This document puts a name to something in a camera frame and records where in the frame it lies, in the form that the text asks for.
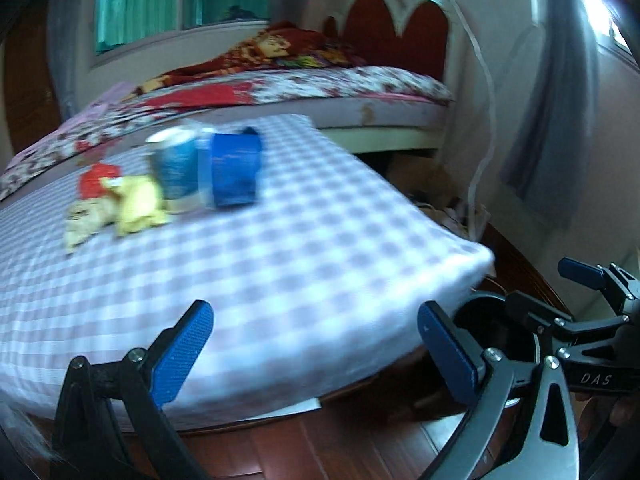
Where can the red and white headboard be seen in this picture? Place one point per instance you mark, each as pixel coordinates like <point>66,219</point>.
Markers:
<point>390,30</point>

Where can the small bright window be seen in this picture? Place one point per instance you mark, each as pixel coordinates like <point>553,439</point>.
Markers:
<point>600,0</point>

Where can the cardboard box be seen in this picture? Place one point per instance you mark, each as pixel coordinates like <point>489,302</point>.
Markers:
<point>425,185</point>

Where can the grey curtain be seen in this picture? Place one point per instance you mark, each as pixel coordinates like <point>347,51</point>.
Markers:
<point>550,135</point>

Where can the black trash bin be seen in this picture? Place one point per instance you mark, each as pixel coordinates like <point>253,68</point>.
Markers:
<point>477,316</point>

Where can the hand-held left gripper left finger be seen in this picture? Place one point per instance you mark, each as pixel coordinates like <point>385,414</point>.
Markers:
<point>182,352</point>

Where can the blue plastic packet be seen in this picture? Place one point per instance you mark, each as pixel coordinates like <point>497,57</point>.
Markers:
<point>232,170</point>

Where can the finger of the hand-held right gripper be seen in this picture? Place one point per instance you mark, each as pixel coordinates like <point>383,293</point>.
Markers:
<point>582,272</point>
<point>535,310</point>

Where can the red printed blanket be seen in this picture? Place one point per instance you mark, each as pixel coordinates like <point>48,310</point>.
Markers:
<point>260,50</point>

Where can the window with green curtain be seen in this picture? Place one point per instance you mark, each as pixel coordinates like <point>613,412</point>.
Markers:
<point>140,10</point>

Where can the checked cloth covered table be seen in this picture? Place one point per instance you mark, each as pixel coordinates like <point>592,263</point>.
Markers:
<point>300,260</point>

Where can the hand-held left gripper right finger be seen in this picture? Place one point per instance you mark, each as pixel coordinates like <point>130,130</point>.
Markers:
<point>450,355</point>

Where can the bed with floral sheet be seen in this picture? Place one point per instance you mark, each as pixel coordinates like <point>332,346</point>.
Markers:
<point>350,85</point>

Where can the pink blanket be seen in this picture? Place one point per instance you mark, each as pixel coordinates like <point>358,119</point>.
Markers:
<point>95,107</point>

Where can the wooden door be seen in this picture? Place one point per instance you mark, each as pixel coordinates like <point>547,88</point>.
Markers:
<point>30,85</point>

